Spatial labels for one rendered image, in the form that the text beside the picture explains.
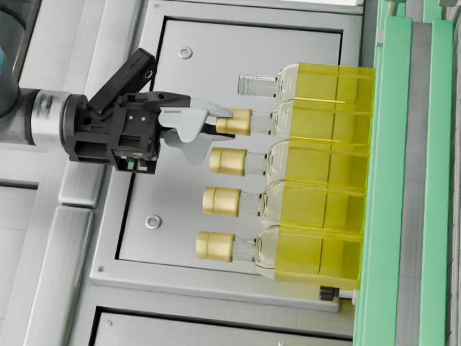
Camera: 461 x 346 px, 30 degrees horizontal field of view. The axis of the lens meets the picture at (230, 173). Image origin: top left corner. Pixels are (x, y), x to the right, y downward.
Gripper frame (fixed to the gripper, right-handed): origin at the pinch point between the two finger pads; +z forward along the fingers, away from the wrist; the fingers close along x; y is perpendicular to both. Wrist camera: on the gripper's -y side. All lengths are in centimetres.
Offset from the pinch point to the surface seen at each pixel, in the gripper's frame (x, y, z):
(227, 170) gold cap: 0.5, 7.4, 1.3
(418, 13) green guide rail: 3.5, -16.5, 23.6
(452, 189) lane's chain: 12.2, 12.6, 27.2
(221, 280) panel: -12.0, 17.8, 1.2
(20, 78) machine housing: -17.1, -13.4, -35.8
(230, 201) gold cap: 1.8, 12.1, 2.4
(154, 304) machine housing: -14.9, 21.3, -7.9
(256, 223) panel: -12.7, 8.9, 4.7
